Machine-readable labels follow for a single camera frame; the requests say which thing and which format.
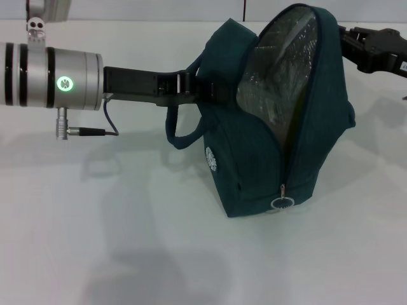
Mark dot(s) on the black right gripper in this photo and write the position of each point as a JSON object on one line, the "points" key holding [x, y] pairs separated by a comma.
{"points": [[388, 51]]}

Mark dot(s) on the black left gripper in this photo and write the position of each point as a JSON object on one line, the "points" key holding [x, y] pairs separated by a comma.
{"points": [[133, 84]]}

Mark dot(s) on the teal insulated lunch bag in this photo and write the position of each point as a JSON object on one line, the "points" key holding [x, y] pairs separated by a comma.
{"points": [[254, 178]]}

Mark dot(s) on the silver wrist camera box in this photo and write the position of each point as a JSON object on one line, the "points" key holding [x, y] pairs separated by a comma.
{"points": [[44, 12]]}

